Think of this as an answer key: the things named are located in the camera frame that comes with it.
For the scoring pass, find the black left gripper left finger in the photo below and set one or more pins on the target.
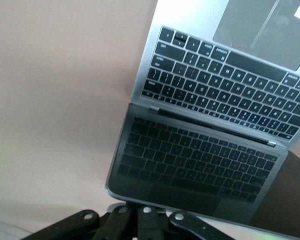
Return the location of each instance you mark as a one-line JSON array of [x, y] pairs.
[[72, 221]]

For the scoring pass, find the grey laptop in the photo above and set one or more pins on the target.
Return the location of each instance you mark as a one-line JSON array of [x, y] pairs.
[[215, 100]]

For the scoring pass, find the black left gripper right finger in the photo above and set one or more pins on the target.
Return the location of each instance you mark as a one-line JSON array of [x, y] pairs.
[[148, 222]]

